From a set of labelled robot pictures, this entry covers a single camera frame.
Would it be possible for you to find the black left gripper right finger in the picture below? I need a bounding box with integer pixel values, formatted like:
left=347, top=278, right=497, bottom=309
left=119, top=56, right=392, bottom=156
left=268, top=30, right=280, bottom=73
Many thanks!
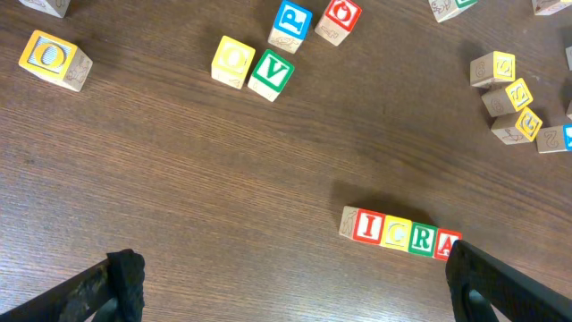
left=445, top=240, right=571, bottom=322

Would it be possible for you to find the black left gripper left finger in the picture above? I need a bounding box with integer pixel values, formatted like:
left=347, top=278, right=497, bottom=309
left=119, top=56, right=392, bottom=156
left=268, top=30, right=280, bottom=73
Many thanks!
left=1, top=249, right=145, bottom=322

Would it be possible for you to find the red A letter block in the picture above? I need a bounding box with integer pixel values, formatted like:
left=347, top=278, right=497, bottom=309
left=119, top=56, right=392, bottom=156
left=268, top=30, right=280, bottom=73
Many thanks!
left=433, top=228, right=462, bottom=261

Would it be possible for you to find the green R letter block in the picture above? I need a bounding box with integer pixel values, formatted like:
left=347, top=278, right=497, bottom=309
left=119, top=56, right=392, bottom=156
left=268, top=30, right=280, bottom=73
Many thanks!
left=408, top=222, right=438, bottom=258

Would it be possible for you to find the yellow C letter block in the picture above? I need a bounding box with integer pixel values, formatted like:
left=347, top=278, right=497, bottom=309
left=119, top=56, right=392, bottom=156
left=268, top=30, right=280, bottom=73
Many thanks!
left=380, top=215, right=413, bottom=252

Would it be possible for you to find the red I letter block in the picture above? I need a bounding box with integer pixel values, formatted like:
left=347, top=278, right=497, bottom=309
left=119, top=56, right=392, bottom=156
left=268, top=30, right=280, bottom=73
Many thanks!
left=339, top=206, right=386, bottom=246

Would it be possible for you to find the yellow E letter block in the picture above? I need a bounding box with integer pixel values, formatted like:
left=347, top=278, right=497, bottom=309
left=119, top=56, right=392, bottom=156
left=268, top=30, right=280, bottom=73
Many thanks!
left=491, top=107, right=543, bottom=145

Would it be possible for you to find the yellow M letter block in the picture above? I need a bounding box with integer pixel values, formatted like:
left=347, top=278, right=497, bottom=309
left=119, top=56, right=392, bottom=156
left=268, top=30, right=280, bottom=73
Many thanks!
left=481, top=78, right=534, bottom=117

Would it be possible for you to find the yellow S letter block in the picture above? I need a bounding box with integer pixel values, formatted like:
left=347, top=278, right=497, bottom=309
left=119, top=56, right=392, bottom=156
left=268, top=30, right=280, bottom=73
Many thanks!
left=470, top=51, right=516, bottom=88

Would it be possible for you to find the yellow D letter block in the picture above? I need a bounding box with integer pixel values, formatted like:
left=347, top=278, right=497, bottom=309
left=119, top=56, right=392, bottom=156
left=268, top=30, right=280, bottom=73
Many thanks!
left=19, top=30, right=93, bottom=92

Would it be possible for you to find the yellow O letter block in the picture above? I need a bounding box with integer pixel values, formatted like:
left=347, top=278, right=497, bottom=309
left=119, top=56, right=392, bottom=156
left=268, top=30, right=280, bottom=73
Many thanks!
left=211, top=36, right=256, bottom=89

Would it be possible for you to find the green V letter block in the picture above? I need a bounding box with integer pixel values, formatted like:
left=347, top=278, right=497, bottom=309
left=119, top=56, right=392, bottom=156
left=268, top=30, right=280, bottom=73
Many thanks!
left=248, top=49, right=295, bottom=102

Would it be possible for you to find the blue H letter block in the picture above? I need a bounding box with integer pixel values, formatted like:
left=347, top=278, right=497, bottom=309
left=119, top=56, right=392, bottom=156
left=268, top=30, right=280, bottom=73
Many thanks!
left=19, top=0, right=70, bottom=18

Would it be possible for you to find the green Z letter block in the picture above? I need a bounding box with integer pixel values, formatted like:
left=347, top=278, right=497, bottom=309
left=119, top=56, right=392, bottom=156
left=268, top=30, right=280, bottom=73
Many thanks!
left=428, top=0, right=478, bottom=23

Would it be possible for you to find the blue P letter block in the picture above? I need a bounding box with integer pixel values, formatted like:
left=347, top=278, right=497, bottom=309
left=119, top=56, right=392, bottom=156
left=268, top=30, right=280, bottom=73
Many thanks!
left=268, top=0, right=313, bottom=54

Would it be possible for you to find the red Q letter block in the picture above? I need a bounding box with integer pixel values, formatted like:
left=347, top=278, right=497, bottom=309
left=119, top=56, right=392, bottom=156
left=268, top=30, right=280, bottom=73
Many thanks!
left=315, top=0, right=362, bottom=46

